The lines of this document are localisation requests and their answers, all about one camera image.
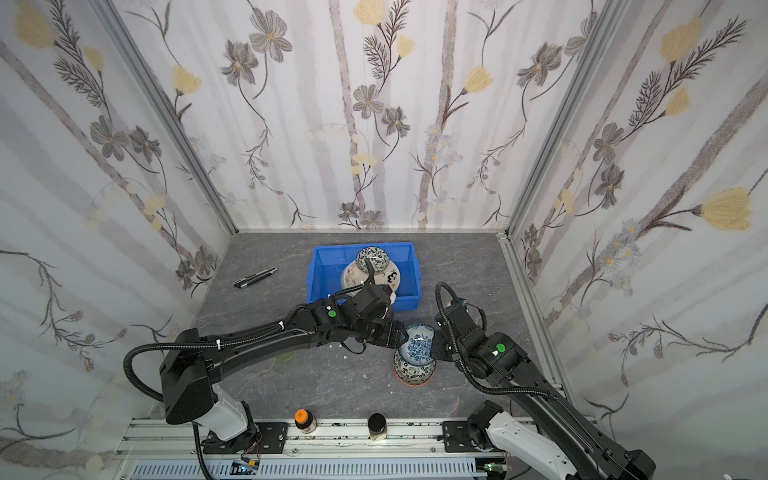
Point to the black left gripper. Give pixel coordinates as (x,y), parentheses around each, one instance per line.
(391,332)

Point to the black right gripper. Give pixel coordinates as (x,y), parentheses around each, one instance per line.
(444,346)

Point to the blue floral bowl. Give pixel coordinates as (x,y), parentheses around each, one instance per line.
(416,351)

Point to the cream floral plate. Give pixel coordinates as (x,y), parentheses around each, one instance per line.
(356,273)

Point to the black white patterned bowl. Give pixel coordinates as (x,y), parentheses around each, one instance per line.
(404,369)
(372,256)

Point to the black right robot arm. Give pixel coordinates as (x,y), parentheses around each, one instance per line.
(564,444)

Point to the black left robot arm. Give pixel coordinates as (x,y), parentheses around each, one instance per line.
(184,375)

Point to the blue plastic bin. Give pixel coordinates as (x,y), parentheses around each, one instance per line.
(328,263)

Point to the green glass cup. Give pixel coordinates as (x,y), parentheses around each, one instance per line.
(286,357)

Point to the black lid jar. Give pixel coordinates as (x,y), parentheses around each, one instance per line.
(377,427)

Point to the orange lid jar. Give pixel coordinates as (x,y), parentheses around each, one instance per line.
(305,421)

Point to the aluminium rail frame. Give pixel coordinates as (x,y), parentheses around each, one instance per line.
(415,448)

